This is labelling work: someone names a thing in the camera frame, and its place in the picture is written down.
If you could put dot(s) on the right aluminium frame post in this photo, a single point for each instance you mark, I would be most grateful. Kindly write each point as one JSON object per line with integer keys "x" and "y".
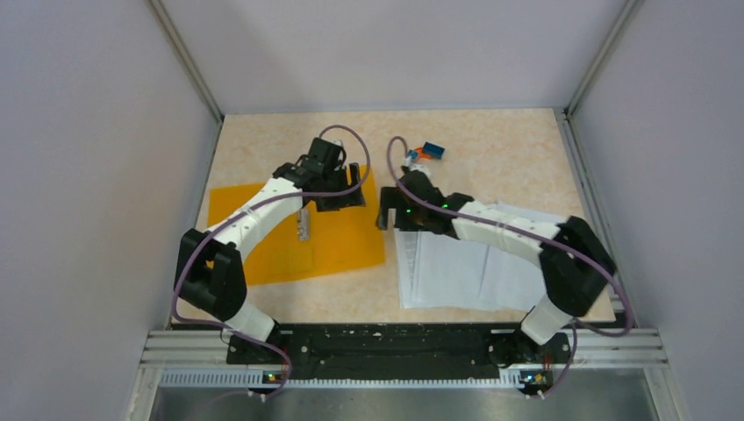
{"x": 602, "y": 56}

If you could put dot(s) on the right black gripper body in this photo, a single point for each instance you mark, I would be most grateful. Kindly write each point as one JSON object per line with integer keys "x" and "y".
{"x": 411, "y": 217}

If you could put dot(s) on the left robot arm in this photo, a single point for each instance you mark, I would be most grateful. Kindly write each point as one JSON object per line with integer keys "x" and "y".
{"x": 209, "y": 271}

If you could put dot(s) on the orange curved toy track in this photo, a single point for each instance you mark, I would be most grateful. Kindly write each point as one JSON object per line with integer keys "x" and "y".
{"x": 422, "y": 158}

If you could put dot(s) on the aluminium front rail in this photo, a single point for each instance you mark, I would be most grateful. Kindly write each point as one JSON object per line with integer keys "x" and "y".
{"x": 192, "y": 348}

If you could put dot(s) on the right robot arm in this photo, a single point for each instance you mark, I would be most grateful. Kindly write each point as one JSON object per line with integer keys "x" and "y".
{"x": 575, "y": 266}

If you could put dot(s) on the white slotted cable duct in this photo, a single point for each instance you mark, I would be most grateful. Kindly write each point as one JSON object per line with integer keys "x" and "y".
{"x": 259, "y": 379}

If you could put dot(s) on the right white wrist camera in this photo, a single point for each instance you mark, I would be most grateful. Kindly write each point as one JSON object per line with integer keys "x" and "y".
{"x": 420, "y": 168}

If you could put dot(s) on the dark blue toy brick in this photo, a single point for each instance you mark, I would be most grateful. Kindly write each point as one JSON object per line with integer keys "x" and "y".
{"x": 432, "y": 151}

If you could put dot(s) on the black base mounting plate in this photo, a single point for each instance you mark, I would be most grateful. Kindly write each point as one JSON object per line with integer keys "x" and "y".
{"x": 415, "y": 351}

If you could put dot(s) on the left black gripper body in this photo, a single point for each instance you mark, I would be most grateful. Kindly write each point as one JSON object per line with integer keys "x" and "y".
{"x": 336, "y": 179}

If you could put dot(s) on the orange plastic clip folder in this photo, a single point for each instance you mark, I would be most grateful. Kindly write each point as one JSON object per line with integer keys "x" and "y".
{"x": 339, "y": 241}

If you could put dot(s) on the white paper sheets stack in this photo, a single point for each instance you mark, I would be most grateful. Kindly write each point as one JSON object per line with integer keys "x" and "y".
{"x": 438, "y": 271}

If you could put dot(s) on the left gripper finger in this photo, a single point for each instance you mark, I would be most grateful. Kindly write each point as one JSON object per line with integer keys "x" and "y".
{"x": 337, "y": 203}
{"x": 354, "y": 177}

